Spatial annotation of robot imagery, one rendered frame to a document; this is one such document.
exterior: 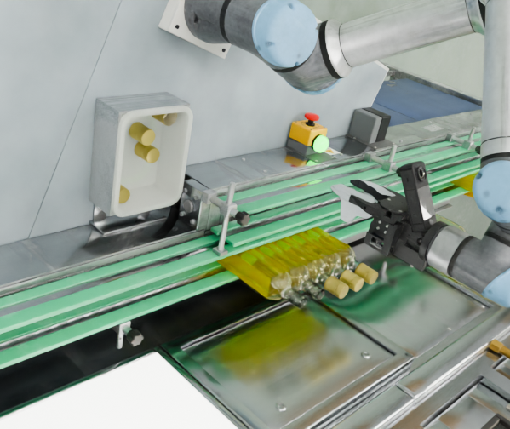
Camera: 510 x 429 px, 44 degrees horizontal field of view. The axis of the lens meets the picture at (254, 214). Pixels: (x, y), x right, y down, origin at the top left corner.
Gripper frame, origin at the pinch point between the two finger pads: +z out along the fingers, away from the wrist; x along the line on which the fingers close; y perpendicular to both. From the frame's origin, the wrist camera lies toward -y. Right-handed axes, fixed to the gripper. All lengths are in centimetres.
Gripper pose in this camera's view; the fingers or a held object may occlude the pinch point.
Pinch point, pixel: (347, 182)
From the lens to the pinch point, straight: 116.4
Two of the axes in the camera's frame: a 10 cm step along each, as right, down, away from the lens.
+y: -1.8, 8.8, 4.5
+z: -6.9, -4.4, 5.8
